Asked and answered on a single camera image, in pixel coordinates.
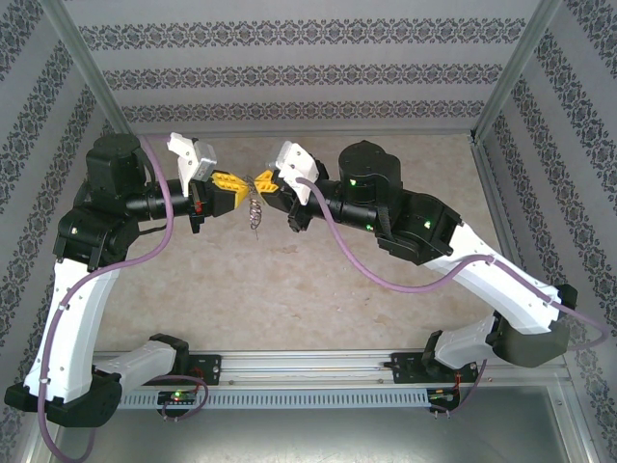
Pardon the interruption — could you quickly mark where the metal keyring holder with rings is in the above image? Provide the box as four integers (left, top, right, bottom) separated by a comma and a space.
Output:
243, 173, 267, 241

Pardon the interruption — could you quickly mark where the black mounting plate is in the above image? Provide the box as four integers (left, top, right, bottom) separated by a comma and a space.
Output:
390, 351, 481, 386
182, 354, 224, 387

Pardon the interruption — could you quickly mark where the grey sheet metal panel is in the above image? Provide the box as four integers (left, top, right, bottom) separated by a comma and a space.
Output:
28, 385, 597, 463

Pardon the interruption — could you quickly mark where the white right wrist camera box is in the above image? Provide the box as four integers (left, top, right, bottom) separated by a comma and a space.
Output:
267, 139, 319, 206

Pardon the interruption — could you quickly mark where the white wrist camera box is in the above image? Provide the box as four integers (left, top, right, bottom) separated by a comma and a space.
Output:
166, 132, 218, 192
267, 139, 319, 206

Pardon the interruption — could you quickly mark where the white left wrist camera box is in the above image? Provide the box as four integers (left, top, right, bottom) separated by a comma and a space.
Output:
166, 132, 218, 192

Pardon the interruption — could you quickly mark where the aluminium frame rail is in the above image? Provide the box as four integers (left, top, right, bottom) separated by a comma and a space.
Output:
469, 139, 520, 264
129, 128, 478, 142

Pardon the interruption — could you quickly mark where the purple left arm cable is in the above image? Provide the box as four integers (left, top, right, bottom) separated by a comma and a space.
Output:
37, 134, 209, 462

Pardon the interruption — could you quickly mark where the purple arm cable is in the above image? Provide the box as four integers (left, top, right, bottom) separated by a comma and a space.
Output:
294, 177, 611, 417
37, 134, 209, 462

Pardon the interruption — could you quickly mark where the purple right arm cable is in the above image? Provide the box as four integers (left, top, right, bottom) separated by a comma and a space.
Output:
294, 177, 611, 417

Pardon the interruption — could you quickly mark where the aluminium corner post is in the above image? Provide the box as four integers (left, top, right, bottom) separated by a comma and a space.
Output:
469, 0, 564, 144
38, 0, 136, 141

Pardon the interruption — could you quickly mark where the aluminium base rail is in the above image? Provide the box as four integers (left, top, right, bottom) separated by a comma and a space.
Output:
91, 350, 565, 387

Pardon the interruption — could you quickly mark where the white slotted cable duct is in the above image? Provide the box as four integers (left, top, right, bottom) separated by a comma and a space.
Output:
118, 389, 431, 410

